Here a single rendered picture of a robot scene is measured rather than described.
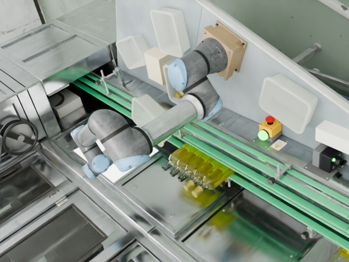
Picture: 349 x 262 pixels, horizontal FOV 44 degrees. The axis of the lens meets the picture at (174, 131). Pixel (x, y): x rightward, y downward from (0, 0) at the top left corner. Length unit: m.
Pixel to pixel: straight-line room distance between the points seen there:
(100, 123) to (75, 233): 0.82
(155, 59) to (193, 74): 0.58
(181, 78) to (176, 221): 0.68
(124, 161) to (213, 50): 0.60
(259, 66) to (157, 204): 0.80
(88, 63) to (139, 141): 1.31
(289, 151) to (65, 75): 1.42
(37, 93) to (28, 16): 3.02
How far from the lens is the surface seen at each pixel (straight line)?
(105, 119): 1.50
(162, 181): 2.22
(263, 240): 1.97
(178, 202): 2.10
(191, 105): 1.68
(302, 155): 1.87
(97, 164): 1.86
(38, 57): 2.91
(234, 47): 1.81
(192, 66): 1.73
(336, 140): 1.71
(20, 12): 5.54
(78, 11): 3.39
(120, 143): 1.48
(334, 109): 1.72
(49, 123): 2.74
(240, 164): 1.97
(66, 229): 2.23
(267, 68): 1.83
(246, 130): 2.00
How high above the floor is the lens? 1.96
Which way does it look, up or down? 27 degrees down
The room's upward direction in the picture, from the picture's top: 125 degrees counter-clockwise
